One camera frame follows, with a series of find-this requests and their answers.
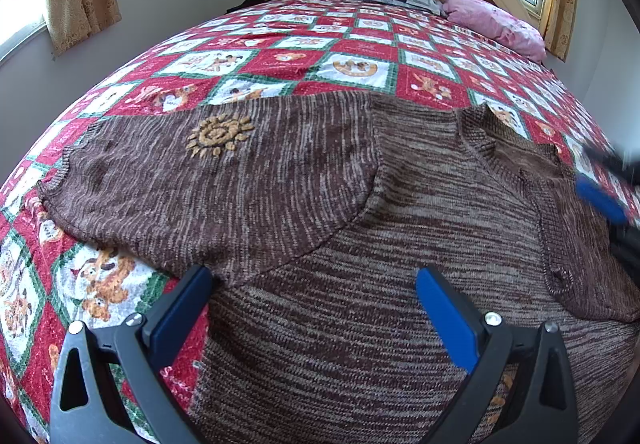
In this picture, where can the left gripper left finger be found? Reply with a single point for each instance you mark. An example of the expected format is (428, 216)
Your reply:
(86, 406)

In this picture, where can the side window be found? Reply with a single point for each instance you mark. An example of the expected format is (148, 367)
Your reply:
(20, 20)

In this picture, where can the red patchwork bedspread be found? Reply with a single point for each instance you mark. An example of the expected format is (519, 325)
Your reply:
(284, 48)

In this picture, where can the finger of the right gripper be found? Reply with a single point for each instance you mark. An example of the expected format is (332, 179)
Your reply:
(608, 206)
(626, 169)

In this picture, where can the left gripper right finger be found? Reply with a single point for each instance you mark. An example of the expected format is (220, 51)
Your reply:
(541, 403)

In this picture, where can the black object beside bed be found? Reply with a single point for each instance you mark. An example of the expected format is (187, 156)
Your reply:
(244, 5)

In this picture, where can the pink pillow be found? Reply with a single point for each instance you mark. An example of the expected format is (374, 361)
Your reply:
(496, 24)

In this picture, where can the brown knit sweater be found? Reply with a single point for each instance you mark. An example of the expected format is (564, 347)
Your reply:
(316, 213)

